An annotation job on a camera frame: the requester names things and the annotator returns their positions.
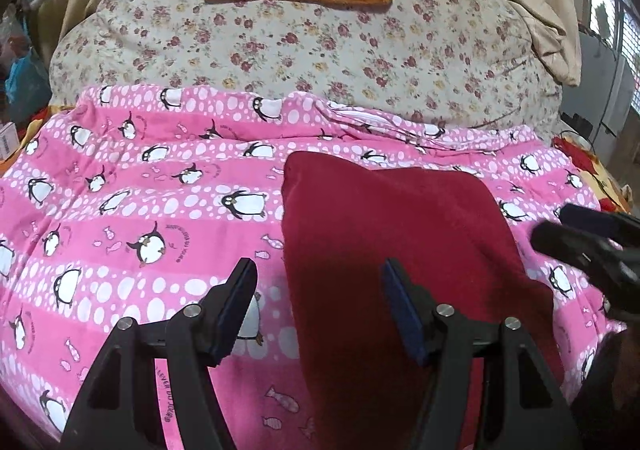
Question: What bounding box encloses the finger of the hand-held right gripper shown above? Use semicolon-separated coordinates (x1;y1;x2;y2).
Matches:
530;220;640;321
559;203;640;251

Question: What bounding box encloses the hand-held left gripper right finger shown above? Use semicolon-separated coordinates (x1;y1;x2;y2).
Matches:
380;258;583;450

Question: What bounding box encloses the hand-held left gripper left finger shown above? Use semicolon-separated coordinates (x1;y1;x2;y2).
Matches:
59;257;259;450

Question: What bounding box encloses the dark red garment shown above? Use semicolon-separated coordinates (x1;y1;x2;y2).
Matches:
281;151;566;450

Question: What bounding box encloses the red and yellow blanket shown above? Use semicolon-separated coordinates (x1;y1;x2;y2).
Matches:
552;132;633;215

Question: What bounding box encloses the white appliance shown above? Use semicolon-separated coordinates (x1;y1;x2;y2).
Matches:
575;30;636;151

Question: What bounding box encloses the dark cloth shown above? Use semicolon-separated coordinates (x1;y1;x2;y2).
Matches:
570;330;640;450

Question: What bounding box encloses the pink penguin print blanket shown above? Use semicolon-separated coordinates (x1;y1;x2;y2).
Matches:
0;84;628;450

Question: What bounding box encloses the floral print quilt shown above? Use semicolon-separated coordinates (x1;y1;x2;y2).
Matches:
50;0;563;131

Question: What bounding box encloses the small cardboard box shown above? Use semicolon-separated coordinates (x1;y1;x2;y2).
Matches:
0;122;21;161

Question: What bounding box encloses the blue plastic bag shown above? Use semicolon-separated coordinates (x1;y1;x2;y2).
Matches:
5;50;53;125

